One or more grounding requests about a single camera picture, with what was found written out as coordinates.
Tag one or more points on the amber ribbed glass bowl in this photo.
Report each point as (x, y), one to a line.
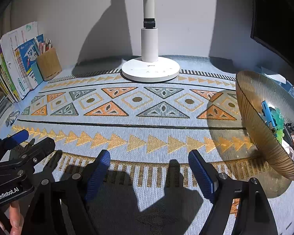
(252, 107)

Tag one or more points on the green spiky toy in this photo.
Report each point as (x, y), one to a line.
(279, 127)

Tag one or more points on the blue white figure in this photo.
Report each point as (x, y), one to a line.
(268, 113)

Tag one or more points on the white round container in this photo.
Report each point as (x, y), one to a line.
(292, 153)

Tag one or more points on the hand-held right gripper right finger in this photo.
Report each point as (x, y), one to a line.
(202, 176)

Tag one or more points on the bundle of pens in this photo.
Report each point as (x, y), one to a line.
(43, 46)

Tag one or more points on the small black figure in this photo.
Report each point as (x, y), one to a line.
(289, 127)

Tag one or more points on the person's left hand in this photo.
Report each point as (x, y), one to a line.
(16, 217)

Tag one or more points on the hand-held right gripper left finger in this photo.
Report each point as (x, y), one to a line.
(98, 173)

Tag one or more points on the black monitor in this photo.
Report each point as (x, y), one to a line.
(279, 17)

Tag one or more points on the patterned blue table mat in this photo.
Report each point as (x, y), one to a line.
(147, 132)

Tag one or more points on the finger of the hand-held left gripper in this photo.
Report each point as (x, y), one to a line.
(17, 137)
(39, 148)

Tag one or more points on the grey cross-shaped toy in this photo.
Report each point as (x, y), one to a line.
(12, 118)

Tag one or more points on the wooden pen holder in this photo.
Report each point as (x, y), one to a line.
(50, 64)

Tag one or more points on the white desk lamp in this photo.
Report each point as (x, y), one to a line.
(149, 44)

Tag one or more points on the row of upright books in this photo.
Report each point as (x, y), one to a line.
(19, 61)

